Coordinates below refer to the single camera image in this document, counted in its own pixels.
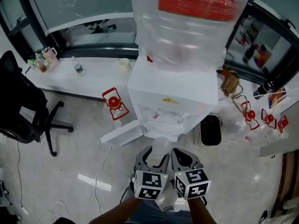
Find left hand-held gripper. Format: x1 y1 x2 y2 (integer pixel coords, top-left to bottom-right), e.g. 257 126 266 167
130 145 171 201

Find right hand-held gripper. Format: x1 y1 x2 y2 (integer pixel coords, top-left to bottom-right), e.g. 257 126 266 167
170 147 212 201

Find translucent plastic cup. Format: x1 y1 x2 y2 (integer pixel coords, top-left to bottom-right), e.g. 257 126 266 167
149 136 172 168

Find white water dispenser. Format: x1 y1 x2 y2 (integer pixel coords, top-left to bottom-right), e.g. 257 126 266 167
100 52 219 147

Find person's right forearm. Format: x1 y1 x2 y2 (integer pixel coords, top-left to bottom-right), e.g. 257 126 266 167
186 197 218 224

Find person's left forearm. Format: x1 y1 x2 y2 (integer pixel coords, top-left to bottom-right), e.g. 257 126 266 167
88 196 141 224

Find beige trash bin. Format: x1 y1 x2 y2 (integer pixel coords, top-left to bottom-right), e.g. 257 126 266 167
197 114 222 149

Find person's white shoe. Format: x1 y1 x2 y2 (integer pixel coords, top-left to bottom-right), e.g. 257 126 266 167
160 189 179 213

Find person's blue trousers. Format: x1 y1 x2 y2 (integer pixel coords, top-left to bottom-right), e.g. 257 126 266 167
127 199 192 224

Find brown paper bag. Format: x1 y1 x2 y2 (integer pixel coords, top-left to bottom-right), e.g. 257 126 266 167
221 65 241 97

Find white window ledge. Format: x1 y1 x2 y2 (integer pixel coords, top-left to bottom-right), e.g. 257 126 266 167
24 57 299 117

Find black tumbler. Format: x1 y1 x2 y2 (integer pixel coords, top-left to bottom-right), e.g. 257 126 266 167
253 80 275 100

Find colourful printed booklet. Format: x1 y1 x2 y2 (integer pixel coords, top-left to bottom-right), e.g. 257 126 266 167
267 85 292 110

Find small clear water bottle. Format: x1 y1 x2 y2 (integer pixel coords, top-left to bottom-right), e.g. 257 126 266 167
71 56 86 77

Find large clear water bottle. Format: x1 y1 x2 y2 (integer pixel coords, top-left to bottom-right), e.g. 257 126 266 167
131 0 252 74

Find black mesh office chair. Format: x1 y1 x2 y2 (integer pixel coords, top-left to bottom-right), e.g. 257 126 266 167
0 50 74 157

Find small brown liquid bottle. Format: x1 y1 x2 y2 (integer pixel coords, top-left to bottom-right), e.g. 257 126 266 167
38 59 48 73

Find small green bottle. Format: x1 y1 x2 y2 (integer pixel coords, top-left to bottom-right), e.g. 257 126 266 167
28 58 39 71

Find black framed window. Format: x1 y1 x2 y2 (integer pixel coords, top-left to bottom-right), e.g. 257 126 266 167
0 0 299 86

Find white power cable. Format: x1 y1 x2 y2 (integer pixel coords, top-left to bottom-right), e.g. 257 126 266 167
94 146 113 216

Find thin grey floor cable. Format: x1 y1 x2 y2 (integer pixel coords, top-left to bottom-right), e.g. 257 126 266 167
15 141 24 210

